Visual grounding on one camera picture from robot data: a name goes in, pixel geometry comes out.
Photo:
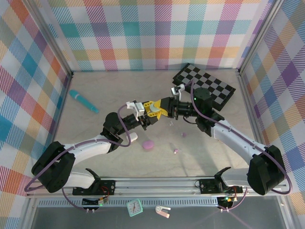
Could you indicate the white earbud case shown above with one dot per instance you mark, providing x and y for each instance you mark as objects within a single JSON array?
[{"x": 135, "y": 136}]

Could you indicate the purple earbud case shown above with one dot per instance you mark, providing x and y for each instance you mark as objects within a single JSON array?
[{"x": 148, "y": 144}]

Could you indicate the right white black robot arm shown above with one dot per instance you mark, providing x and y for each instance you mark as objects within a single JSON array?
[{"x": 238, "y": 140}]

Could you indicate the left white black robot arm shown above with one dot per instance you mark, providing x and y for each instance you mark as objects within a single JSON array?
[{"x": 90, "y": 145}]

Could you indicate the black silver chessboard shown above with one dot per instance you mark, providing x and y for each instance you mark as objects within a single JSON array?
[{"x": 207, "y": 78}]

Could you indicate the teal marker pen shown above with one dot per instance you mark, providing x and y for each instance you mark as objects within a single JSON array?
[{"x": 83, "y": 101}]

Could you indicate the mint green alarm clock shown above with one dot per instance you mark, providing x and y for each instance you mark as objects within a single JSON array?
[{"x": 134, "y": 207}]

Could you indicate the black controller board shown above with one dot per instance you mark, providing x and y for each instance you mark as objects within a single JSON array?
[
  {"x": 226, "y": 200},
  {"x": 95, "y": 202}
]

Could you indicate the small white pink gadget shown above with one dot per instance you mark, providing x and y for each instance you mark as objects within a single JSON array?
[{"x": 158, "y": 209}]

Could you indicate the aluminium frame base bar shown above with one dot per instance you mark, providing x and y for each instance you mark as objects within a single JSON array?
[
  {"x": 250, "y": 107},
  {"x": 60, "y": 105}
]

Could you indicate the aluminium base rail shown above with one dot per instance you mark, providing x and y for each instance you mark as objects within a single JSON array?
[{"x": 155, "y": 184}]

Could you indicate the aluminium frame post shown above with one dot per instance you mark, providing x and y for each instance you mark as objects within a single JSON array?
[
  {"x": 50, "y": 35},
  {"x": 259, "y": 35}
]

